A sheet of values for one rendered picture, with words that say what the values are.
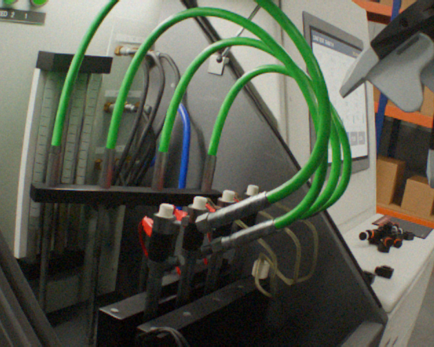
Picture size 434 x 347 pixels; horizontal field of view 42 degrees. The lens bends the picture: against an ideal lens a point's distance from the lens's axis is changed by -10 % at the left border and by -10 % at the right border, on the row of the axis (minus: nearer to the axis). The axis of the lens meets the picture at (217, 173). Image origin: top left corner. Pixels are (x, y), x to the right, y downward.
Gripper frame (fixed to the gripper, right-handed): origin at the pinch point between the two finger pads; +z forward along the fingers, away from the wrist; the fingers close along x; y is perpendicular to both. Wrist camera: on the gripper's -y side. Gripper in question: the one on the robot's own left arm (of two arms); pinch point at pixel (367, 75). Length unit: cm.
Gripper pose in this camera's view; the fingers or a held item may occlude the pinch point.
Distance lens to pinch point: 50.9
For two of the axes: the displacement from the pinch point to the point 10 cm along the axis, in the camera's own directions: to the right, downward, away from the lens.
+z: -5.3, 5.0, 6.8
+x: 6.7, -2.4, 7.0
